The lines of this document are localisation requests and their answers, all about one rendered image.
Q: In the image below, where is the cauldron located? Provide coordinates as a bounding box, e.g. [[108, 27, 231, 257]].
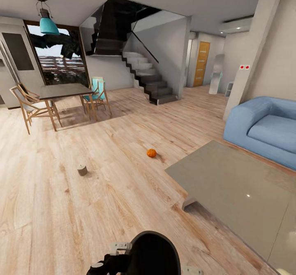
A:
[[120, 230, 182, 275]]

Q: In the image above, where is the pumpkin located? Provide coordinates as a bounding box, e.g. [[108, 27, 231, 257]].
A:
[[147, 149, 157, 158]]

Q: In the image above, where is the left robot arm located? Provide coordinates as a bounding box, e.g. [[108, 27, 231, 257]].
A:
[[86, 242, 132, 275]]

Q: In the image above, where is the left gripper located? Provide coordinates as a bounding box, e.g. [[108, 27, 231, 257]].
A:
[[104, 254, 132, 275]]

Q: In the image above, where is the pillar candle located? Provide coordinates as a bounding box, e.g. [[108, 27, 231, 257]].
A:
[[77, 164, 88, 176]]

